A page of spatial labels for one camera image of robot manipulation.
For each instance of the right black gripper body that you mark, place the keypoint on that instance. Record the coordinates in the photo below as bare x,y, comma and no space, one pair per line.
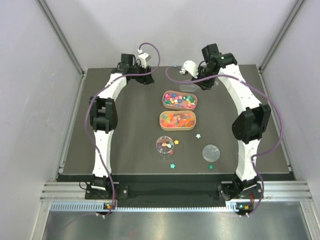
203,73

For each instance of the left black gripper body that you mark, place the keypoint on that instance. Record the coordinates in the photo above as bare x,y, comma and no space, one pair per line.
146,78

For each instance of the clear plastic scoop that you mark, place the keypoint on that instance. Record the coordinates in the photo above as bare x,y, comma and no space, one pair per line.
190,88

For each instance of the pink tray opaque star candies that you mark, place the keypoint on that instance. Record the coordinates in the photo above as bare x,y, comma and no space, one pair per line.
179,101

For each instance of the tan tray translucent star candies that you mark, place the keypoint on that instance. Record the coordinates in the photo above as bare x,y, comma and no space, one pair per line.
183,120

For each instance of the clear plastic jar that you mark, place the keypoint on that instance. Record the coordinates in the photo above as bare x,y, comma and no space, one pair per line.
165,147

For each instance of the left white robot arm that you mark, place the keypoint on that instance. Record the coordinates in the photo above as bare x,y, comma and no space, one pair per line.
103,116

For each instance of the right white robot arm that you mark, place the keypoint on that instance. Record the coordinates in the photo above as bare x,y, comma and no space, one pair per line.
253,116

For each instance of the clear round jar lid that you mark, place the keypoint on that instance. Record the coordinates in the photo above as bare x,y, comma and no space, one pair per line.
211,153

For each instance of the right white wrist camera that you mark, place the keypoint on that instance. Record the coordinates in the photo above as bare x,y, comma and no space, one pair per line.
189,67

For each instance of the left aluminium corner post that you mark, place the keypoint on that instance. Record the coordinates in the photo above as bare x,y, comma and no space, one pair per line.
60,35

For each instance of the aluminium corner post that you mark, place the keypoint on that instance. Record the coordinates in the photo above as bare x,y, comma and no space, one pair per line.
60,35
298,5

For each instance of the right aluminium corner post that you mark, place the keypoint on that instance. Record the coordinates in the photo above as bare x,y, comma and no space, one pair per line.
298,5

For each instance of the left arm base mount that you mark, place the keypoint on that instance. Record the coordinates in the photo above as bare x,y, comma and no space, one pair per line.
105,191

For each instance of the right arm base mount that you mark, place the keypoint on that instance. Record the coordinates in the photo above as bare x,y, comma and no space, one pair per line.
231,190

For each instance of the white slotted cable duct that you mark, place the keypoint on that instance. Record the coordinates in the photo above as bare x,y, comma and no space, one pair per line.
104,207

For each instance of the aluminium front frame rail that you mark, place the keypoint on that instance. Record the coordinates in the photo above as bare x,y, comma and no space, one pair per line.
277,191

